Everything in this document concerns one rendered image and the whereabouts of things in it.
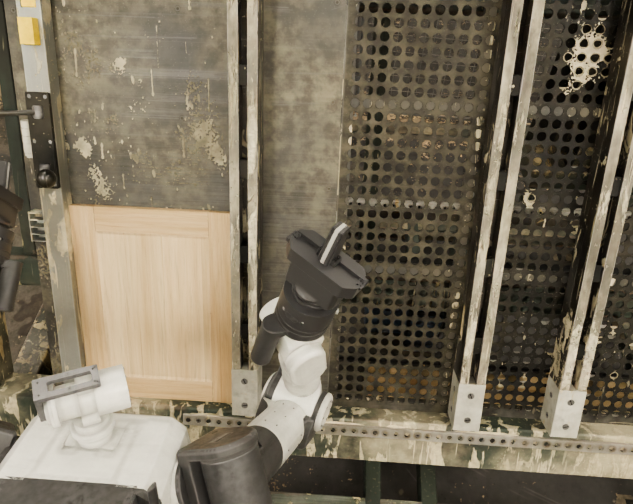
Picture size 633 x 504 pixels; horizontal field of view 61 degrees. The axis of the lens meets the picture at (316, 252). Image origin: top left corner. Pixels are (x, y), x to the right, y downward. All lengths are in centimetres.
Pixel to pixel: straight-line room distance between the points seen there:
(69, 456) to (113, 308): 53
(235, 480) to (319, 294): 30
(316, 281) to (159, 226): 59
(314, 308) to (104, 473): 38
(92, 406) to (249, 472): 25
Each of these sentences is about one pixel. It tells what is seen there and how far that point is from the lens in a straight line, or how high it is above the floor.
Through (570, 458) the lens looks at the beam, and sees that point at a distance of 151.
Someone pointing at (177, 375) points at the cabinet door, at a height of 95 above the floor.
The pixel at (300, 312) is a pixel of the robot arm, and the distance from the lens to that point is 77.
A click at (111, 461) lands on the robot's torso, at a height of 136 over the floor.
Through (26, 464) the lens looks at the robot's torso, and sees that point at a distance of 93.
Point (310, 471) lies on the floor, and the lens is 226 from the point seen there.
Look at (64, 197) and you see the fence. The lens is 131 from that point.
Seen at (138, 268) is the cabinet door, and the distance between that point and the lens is 130.
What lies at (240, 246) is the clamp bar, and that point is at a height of 128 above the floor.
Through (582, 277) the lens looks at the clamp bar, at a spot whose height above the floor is 125.
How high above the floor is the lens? 216
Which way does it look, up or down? 51 degrees down
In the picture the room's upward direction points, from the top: straight up
